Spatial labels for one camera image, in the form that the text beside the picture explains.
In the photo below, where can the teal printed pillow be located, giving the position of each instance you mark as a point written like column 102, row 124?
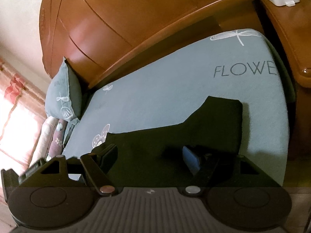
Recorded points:
column 60, row 94

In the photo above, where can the pink purple floral quilt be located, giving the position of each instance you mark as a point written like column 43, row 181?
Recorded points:
column 57, row 140

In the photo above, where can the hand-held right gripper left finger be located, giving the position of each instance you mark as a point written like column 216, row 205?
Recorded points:
column 109, row 155

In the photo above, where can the wooden nightstand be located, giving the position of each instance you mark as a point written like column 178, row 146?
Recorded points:
column 286, row 41

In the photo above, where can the wooden headboard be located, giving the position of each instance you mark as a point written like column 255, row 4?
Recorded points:
column 97, row 29

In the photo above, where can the pink floral curtain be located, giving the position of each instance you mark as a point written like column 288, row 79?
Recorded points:
column 17, row 126

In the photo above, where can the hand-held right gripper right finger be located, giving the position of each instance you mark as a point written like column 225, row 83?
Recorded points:
column 192, row 159

